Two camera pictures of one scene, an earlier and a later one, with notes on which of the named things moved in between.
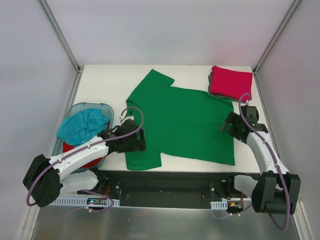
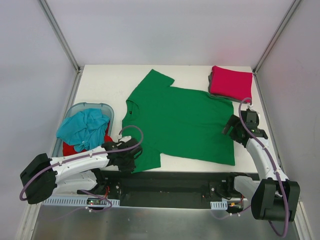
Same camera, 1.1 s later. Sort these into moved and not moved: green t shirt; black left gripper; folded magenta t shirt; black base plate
Moved: black left gripper
Not moved: black base plate; green t shirt; folded magenta t shirt
